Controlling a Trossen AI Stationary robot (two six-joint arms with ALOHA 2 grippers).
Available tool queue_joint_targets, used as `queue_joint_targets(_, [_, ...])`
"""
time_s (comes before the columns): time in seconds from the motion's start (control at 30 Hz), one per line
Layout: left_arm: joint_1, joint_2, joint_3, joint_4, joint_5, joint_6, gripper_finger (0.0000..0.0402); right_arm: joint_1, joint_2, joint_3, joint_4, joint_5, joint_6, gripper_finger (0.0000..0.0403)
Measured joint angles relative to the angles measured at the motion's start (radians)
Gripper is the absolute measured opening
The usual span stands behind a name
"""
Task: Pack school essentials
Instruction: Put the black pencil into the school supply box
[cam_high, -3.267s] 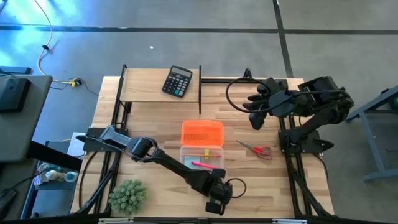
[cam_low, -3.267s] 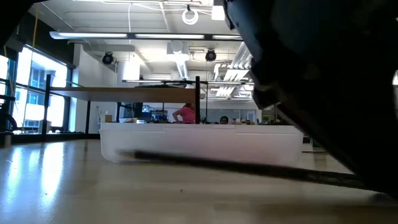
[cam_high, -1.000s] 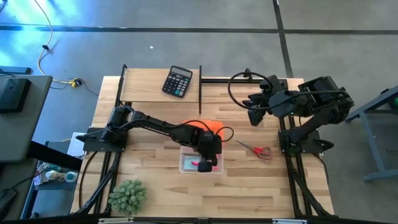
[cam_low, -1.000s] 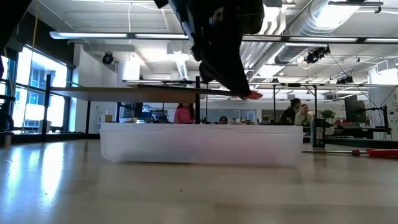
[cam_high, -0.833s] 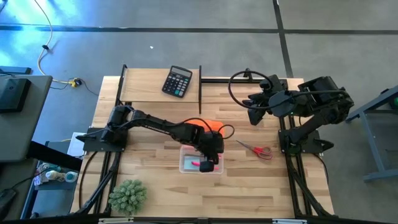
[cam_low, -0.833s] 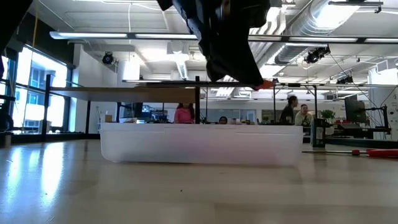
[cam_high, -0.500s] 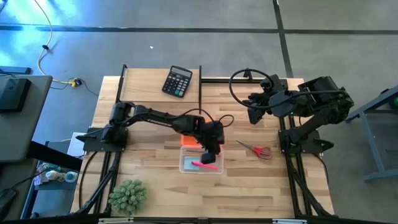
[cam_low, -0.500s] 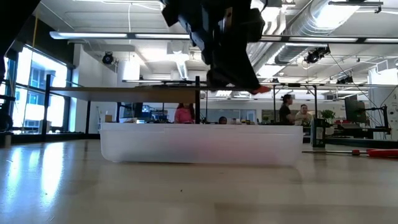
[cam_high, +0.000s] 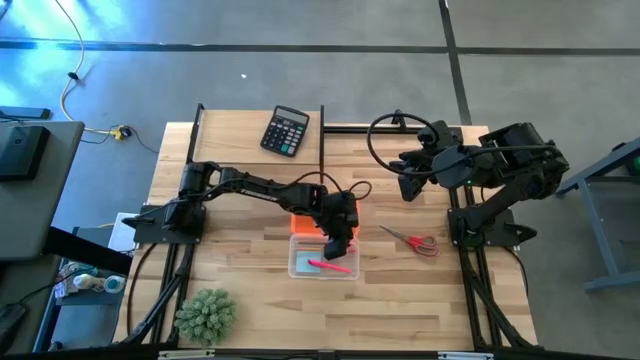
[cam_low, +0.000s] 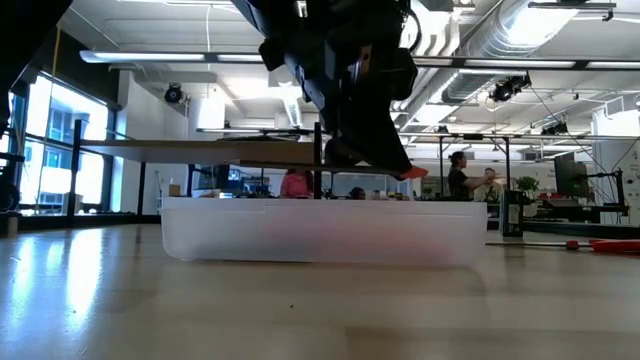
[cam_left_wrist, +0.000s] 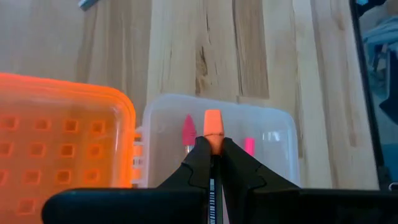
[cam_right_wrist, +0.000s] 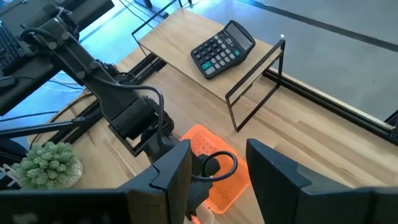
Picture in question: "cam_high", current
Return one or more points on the black box device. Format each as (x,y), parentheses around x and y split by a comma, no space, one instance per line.
(20,150)

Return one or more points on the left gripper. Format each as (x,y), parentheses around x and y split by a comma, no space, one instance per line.
(340,217)

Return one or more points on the grey blue metal cart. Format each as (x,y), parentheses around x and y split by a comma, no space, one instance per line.
(605,220)

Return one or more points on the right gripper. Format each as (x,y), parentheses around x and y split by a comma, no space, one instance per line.
(415,165)

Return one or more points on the clear box with orange lid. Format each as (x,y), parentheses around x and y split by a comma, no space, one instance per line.
(352,261)

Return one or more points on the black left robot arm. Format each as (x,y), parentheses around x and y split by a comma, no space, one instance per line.
(260,192)

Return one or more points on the grey desk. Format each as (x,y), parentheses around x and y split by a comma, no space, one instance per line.
(35,210)

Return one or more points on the white bottle with teal cap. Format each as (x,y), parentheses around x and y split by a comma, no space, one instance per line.
(100,283)

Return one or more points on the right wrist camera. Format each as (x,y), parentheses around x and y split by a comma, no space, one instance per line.
(434,134)

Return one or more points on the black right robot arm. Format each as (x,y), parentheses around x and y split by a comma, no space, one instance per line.
(520,160)

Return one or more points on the black diagonal beam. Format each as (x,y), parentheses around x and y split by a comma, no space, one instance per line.
(90,250)

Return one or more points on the black aluminium rig frame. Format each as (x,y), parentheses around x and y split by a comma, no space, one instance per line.
(350,130)

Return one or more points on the green artificial plant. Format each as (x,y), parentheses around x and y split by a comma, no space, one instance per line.
(205,316)

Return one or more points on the white paper sheet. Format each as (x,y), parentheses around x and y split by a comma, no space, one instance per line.
(120,235)

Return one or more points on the pink pen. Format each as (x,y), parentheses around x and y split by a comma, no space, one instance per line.
(330,266)

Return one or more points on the black flat device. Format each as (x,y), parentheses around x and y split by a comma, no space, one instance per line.
(25,113)

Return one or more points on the black desk calculator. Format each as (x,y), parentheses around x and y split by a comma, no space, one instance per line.
(285,131)

